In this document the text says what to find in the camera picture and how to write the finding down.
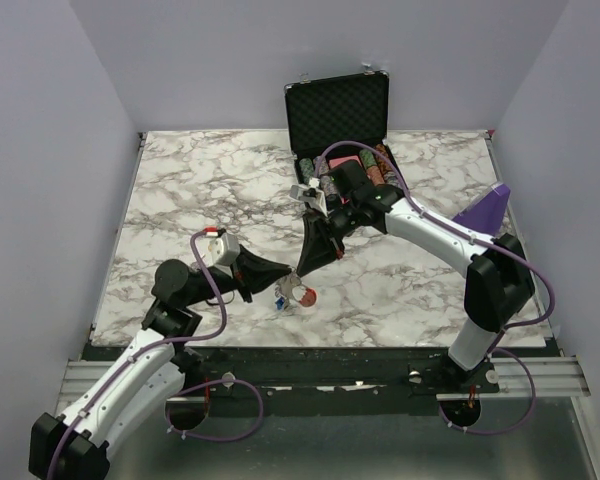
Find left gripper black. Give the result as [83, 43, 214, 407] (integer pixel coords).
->
[184, 243, 291, 307]

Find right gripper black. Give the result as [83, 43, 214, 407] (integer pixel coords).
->
[296, 199, 359, 278]

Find chain of silver split rings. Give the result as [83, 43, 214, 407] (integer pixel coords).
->
[274, 272, 304, 301]

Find red-handled metal keyring tool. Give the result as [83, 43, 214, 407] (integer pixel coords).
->
[291, 285, 317, 308]

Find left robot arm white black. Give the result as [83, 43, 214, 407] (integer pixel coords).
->
[28, 248, 292, 479]

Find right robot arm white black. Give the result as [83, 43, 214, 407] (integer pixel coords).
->
[290, 161, 535, 392]

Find pink playing card deck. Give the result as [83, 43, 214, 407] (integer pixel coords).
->
[328, 155, 361, 169]

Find black poker chip case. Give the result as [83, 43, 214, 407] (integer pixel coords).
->
[284, 70, 389, 189]

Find purple box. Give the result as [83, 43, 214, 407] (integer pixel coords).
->
[452, 182, 511, 236]

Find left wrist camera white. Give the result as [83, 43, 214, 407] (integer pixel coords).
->
[208, 233, 241, 267]

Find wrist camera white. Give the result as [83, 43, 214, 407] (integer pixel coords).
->
[208, 233, 241, 267]
[289, 184, 328, 216]

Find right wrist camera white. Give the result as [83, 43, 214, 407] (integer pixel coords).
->
[289, 184, 328, 216]

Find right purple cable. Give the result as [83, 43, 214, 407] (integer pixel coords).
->
[313, 142, 556, 435]

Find black mounting rail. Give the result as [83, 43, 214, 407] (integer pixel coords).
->
[170, 347, 499, 418]

